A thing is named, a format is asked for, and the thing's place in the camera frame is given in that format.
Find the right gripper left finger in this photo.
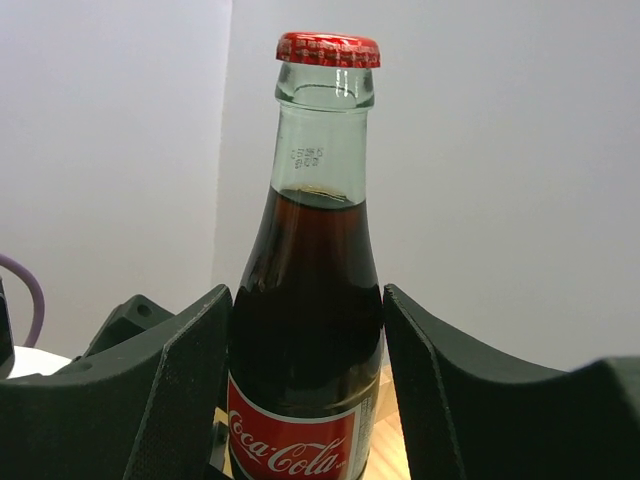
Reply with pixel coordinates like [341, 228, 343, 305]
[1, 285, 231, 479]

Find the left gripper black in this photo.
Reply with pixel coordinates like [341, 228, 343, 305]
[56, 294, 175, 375]

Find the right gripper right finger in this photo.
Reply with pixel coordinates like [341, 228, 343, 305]
[384, 285, 639, 479]

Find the cola bottle front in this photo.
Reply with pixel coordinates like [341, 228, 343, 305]
[226, 32, 383, 479]

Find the wooden two-tier shelf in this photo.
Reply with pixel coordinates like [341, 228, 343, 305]
[214, 367, 414, 480]

